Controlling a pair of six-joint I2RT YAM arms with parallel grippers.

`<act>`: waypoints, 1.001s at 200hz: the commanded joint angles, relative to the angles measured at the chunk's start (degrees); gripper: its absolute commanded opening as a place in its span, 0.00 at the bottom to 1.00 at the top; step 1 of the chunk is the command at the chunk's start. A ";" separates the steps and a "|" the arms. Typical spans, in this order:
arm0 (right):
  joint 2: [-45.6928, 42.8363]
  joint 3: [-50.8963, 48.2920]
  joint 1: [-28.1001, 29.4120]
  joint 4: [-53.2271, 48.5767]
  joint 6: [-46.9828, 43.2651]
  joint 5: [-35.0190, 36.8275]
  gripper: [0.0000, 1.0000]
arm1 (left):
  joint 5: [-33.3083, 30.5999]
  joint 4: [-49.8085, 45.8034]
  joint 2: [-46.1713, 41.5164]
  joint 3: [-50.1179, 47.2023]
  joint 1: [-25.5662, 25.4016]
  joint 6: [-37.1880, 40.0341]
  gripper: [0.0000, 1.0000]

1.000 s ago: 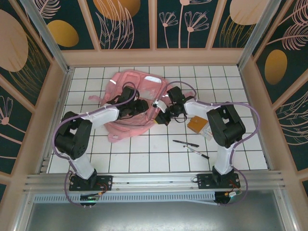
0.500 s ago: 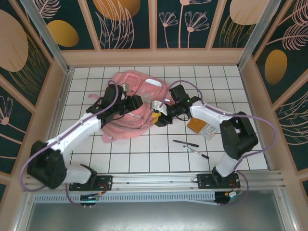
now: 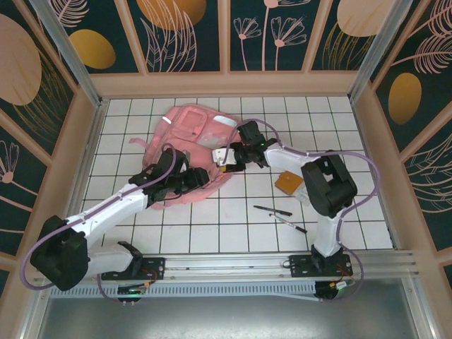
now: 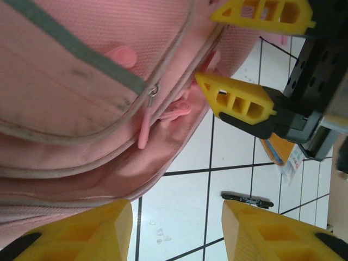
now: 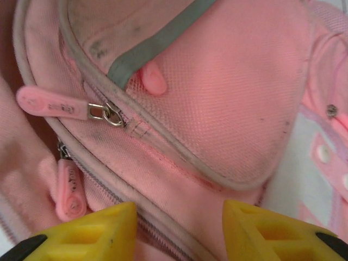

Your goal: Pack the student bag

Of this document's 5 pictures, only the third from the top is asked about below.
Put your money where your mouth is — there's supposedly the orange brown wallet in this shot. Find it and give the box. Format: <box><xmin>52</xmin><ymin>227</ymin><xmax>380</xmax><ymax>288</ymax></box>
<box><xmin>274</xmin><ymin>170</ymin><xmax>305</xmax><ymax>196</ymax></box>

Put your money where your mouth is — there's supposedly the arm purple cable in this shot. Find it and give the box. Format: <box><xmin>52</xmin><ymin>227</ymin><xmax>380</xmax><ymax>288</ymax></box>
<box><xmin>21</xmin><ymin>146</ymin><xmax>177</xmax><ymax>304</ymax></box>
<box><xmin>225</xmin><ymin>119</ymin><xmax>379</xmax><ymax>304</ymax></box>

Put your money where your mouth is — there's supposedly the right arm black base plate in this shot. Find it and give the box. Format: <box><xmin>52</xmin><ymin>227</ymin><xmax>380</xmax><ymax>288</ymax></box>
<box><xmin>289</xmin><ymin>254</ymin><xmax>353</xmax><ymax>279</ymax></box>

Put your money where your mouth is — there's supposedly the pen with clear barrel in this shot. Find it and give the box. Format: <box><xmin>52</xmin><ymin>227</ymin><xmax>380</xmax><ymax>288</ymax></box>
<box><xmin>268</xmin><ymin>213</ymin><xmax>308</xmax><ymax>234</ymax></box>

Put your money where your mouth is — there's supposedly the slotted grey cable duct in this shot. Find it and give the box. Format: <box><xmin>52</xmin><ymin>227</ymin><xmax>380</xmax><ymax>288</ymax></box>
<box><xmin>49</xmin><ymin>282</ymin><xmax>321</xmax><ymax>302</ymax></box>

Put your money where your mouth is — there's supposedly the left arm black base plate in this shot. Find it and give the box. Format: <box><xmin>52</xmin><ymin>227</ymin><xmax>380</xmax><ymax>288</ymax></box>
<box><xmin>101</xmin><ymin>256</ymin><xmax>166</xmax><ymax>281</ymax></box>

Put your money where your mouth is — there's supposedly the black pen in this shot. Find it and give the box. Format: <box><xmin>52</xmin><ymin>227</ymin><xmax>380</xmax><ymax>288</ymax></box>
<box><xmin>252</xmin><ymin>204</ymin><xmax>293</xmax><ymax>217</ymax></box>

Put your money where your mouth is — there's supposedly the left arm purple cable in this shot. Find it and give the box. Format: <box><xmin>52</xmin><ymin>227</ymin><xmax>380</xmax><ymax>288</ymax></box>
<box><xmin>21</xmin><ymin>146</ymin><xmax>177</xmax><ymax>304</ymax></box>

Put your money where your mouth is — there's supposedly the pink school backpack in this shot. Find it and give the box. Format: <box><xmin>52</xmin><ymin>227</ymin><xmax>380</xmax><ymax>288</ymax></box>
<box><xmin>129</xmin><ymin>104</ymin><xmax>248</xmax><ymax>212</ymax></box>

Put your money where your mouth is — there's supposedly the aluminium mounting rail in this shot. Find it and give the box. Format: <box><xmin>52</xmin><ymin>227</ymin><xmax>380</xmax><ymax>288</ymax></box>
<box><xmin>35</xmin><ymin>249</ymin><xmax>418</xmax><ymax>283</ymax></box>

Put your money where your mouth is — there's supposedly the grey metal panel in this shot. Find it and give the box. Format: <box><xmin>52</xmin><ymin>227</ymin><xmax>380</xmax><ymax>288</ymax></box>
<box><xmin>35</xmin><ymin>296</ymin><xmax>421</xmax><ymax>339</ymax></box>

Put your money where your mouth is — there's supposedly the aluminium frame post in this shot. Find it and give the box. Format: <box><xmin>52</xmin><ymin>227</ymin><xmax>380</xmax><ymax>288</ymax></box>
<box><xmin>30</xmin><ymin>0</ymin><xmax>107</xmax><ymax>107</ymax></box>
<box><xmin>347</xmin><ymin>0</ymin><xmax>412</xmax><ymax>102</ymax></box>

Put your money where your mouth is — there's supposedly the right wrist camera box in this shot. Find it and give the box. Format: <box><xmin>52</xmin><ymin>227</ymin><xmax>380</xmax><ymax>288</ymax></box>
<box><xmin>211</xmin><ymin>146</ymin><xmax>234</xmax><ymax>166</ymax></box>

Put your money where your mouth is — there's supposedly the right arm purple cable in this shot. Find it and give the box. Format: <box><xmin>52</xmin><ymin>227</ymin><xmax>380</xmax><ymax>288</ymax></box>
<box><xmin>225</xmin><ymin>119</ymin><xmax>379</xmax><ymax>304</ymax></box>

